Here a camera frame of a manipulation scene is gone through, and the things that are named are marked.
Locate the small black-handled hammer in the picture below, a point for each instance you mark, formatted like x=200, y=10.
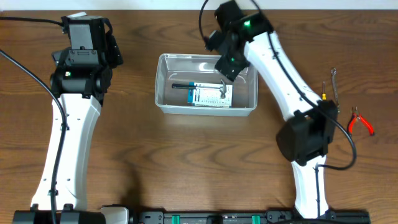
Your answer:
x=222, y=89

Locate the black yellow screwdriver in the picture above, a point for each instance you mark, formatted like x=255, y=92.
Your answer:
x=323, y=90

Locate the blue white cardboard box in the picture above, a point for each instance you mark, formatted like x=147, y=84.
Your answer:
x=211, y=96

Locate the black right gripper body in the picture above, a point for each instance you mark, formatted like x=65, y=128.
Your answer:
x=232, y=63

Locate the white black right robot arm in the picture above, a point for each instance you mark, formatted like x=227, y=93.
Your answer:
x=250, y=40

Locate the clear plastic container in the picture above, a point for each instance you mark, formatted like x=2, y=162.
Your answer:
x=186, y=68

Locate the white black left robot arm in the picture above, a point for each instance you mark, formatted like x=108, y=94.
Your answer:
x=78, y=85

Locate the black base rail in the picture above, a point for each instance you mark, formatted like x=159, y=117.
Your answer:
x=267, y=217

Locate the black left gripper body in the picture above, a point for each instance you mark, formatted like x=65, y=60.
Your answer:
x=106, y=61

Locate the silver wrench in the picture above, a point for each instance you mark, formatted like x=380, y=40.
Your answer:
x=334, y=85

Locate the red-handled pliers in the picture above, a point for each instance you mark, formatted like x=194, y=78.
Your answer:
x=356, y=116

